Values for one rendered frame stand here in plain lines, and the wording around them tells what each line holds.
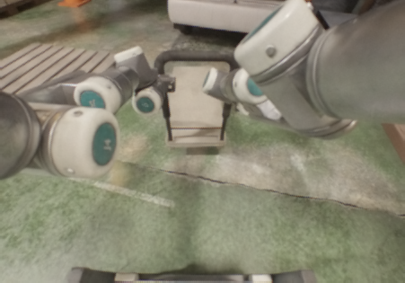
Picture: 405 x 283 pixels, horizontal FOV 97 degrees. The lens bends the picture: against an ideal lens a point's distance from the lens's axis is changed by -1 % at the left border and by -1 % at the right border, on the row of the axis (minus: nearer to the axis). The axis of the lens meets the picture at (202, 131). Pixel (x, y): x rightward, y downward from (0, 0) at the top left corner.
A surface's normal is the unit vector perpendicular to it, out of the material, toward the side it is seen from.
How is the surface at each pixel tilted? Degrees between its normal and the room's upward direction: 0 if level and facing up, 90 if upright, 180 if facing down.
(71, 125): 11
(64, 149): 47
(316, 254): 0
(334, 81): 95
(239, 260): 0
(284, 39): 65
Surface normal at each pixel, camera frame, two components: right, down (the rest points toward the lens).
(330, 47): -0.91, -0.30
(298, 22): 0.25, 0.14
